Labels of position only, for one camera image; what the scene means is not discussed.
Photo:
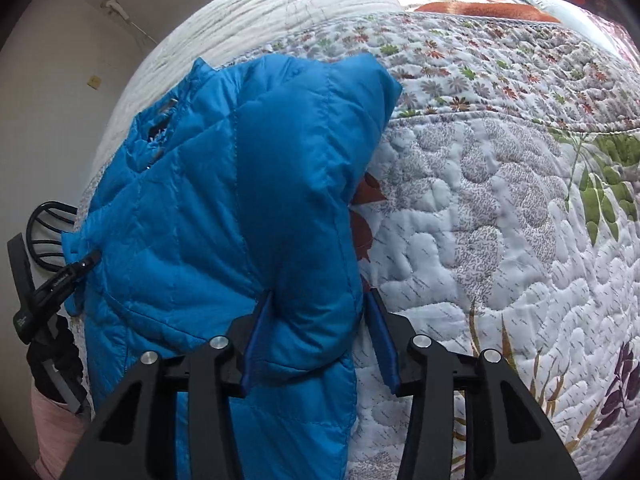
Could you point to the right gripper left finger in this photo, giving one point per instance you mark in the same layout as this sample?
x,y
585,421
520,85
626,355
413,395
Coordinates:
x,y
134,434

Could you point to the blue quilted puffer jacket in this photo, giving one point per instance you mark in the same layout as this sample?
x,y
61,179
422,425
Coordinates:
x,y
232,192

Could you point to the pink sleeved forearm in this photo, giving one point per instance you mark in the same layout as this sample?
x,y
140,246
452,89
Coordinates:
x,y
58,432

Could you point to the black glove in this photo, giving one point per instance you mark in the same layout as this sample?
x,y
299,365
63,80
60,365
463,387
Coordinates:
x,y
56,367

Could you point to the floral quilted bedspread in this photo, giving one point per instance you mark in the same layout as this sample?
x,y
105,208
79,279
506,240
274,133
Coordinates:
x,y
511,171

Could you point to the yellow wall socket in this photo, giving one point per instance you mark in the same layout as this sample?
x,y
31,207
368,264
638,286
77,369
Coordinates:
x,y
94,82

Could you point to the white wall device with cable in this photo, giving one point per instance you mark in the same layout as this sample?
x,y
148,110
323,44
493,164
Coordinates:
x,y
114,7

